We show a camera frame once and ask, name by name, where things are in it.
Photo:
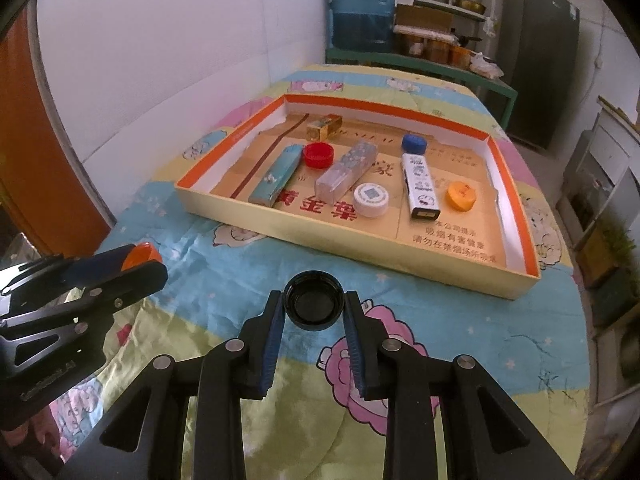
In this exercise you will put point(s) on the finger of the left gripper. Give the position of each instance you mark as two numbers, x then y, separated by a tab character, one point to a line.
108	289
97	262

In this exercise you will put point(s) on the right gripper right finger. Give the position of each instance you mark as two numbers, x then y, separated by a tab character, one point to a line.
371	369

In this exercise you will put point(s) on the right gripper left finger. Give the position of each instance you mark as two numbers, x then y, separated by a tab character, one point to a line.
262	337

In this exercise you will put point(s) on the large orange bottle cap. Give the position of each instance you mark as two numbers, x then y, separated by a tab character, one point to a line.
141	253

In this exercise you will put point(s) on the black bottle cap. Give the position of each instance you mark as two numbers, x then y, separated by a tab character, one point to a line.
313	300

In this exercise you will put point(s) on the teal flower lighter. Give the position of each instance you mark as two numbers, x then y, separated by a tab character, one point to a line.
276	177

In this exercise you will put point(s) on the white bottle cap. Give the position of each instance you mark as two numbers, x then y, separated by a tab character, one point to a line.
370	200

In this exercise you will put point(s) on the blue bottle cap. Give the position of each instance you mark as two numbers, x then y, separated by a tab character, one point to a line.
413	144

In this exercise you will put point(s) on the gold lighter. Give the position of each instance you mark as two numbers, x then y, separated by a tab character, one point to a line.
324	128

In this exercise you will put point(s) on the white printed lighter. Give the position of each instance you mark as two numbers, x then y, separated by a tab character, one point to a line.
422	198

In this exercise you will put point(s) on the orange-rimmed cardboard tray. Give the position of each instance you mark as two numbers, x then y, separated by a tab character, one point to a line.
488	249

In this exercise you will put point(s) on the clear plastic rectangular case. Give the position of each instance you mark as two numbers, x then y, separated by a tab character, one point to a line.
334	183

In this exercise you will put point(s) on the small orange bottle cap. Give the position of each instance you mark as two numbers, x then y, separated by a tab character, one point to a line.
461	196

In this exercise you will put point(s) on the red bottle cap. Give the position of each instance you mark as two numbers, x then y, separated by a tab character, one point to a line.
318	155

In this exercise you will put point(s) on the white kitchen counter cabinet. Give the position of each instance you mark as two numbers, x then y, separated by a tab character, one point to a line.
599	205

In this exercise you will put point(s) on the green low bench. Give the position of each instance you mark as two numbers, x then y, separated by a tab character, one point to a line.
426	67

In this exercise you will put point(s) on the blue water jug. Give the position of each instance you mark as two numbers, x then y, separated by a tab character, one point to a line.
362	25

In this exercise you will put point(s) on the dark green refrigerator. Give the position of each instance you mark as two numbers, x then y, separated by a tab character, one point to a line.
537	51

